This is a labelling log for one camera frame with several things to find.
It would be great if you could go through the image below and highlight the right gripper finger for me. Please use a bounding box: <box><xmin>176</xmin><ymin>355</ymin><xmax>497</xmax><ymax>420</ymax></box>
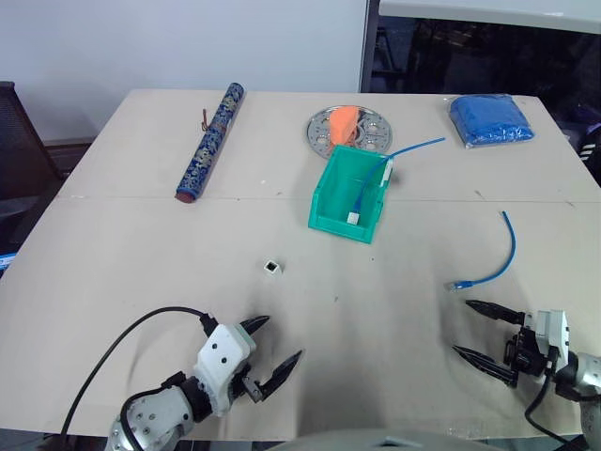
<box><xmin>465</xmin><ymin>300</ymin><xmax>527</xmax><ymax>326</ymax></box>
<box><xmin>451</xmin><ymin>345</ymin><xmax>520</xmax><ymax>389</ymax></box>

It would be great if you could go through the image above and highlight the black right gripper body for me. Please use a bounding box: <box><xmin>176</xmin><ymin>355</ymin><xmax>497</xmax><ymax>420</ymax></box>
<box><xmin>503</xmin><ymin>324</ymin><xmax>549</xmax><ymax>378</ymax></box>

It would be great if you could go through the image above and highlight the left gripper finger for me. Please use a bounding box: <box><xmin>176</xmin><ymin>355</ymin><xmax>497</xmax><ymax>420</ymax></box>
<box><xmin>239</xmin><ymin>315</ymin><xmax>271</xmax><ymax>337</ymax></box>
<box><xmin>259</xmin><ymin>349</ymin><xmax>303</xmax><ymax>401</ymax></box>

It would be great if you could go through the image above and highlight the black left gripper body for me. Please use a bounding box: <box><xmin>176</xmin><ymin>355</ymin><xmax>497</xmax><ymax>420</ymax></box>
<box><xmin>230</xmin><ymin>360</ymin><xmax>265</xmax><ymax>404</ymax></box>

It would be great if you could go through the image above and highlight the green plastic bin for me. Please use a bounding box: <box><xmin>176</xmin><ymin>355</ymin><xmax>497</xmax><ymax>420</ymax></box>
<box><xmin>307</xmin><ymin>144</ymin><xmax>394</xmax><ymax>244</ymax></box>

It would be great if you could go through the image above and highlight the black white-striped item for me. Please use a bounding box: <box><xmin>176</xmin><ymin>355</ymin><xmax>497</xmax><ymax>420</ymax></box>
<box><xmin>578</xmin><ymin>122</ymin><xmax>601</xmax><ymax>185</ymax></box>

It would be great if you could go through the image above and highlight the blue patterned rolled scroll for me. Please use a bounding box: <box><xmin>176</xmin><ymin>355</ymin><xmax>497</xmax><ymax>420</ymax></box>
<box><xmin>175</xmin><ymin>82</ymin><xmax>247</xmax><ymax>205</ymax></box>

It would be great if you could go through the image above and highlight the blue cloth in bag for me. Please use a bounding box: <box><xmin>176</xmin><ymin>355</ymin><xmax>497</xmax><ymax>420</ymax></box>
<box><xmin>444</xmin><ymin>93</ymin><xmax>538</xmax><ymax>150</ymax></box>

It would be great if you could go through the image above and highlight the round perforated metal plate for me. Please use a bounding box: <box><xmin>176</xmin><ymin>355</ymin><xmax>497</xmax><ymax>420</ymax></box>
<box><xmin>307</xmin><ymin>104</ymin><xmax>393</xmax><ymax>157</ymax></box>

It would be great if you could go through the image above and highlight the orange cloth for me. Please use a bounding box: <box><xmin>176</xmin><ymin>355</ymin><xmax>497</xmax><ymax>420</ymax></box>
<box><xmin>328</xmin><ymin>106</ymin><xmax>361</xmax><ymax>148</ymax></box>

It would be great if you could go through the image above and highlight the dark glass window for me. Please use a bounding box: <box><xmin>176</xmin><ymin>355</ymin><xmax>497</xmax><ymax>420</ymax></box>
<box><xmin>369</xmin><ymin>12</ymin><xmax>601</xmax><ymax>142</ymax></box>

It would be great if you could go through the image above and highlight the black chair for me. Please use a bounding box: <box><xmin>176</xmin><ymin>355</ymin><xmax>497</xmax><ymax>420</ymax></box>
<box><xmin>0</xmin><ymin>80</ymin><xmax>65</xmax><ymax>250</ymax></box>

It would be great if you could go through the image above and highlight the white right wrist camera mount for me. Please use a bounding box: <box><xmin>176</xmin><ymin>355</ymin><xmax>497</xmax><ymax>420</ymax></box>
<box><xmin>524</xmin><ymin>308</ymin><xmax>572</xmax><ymax>373</ymax></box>

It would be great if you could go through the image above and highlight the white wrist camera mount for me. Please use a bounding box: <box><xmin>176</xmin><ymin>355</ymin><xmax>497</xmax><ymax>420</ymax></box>
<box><xmin>524</xmin><ymin>308</ymin><xmax>572</xmax><ymax>373</ymax></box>
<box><xmin>193</xmin><ymin>322</ymin><xmax>258</xmax><ymax>417</ymax></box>

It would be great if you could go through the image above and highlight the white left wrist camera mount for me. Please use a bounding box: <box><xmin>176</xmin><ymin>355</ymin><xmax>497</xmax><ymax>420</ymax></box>
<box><xmin>193</xmin><ymin>322</ymin><xmax>258</xmax><ymax>417</ymax></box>

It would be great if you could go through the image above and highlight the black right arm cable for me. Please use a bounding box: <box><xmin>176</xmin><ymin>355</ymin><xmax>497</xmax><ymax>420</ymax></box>
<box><xmin>524</xmin><ymin>347</ymin><xmax>584</xmax><ymax>445</ymax></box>

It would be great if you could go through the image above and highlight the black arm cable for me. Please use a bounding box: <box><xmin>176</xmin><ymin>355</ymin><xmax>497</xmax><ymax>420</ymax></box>
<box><xmin>59</xmin><ymin>306</ymin><xmax>221</xmax><ymax>436</ymax></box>
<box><xmin>524</xmin><ymin>347</ymin><xmax>584</xmax><ymax>445</ymax></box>

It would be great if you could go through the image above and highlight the short blue Ethernet cable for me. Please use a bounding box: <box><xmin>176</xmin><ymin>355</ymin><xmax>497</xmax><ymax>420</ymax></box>
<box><xmin>444</xmin><ymin>210</ymin><xmax>517</xmax><ymax>293</ymax></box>

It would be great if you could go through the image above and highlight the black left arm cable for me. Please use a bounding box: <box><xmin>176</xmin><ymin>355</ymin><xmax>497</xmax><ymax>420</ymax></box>
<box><xmin>59</xmin><ymin>306</ymin><xmax>221</xmax><ymax>436</ymax></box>

